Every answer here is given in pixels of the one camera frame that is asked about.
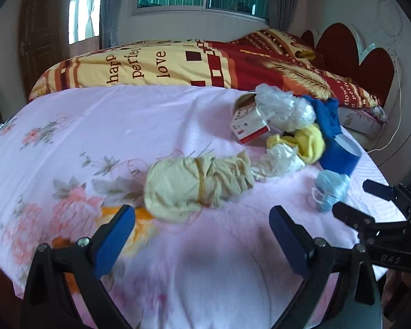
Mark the brown wooden door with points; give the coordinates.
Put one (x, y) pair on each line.
(42, 39)

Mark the clear plastic bag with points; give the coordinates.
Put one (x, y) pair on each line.
(282, 110)

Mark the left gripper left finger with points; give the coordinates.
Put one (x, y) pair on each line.
(48, 302)

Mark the yellow cloth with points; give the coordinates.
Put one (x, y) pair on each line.
(309, 142)

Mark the white plastic bag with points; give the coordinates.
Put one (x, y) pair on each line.
(277, 162)

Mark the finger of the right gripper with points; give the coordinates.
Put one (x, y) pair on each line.
(356, 216)
(379, 190)

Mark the grey curtain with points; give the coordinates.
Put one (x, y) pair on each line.
(109, 16)

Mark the white mattress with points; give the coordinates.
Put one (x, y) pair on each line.
(362, 120)

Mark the blue paper cup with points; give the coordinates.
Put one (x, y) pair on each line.
(341, 155)

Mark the beige cloth bundle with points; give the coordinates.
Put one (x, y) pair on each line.
(177, 187)

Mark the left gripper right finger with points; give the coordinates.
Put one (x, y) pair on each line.
(355, 301)

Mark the light blue face mask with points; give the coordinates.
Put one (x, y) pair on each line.
(329, 188)

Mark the red white small box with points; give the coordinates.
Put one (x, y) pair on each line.
(247, 123)

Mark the blue cloth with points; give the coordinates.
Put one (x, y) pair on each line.
(326, 112)

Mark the red yellow patterned quilt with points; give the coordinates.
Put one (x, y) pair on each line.
(266, 56)

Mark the pink floral bed sheet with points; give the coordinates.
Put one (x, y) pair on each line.
(196, 258)

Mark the red heart headboard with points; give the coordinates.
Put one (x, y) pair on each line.
(337, 52)

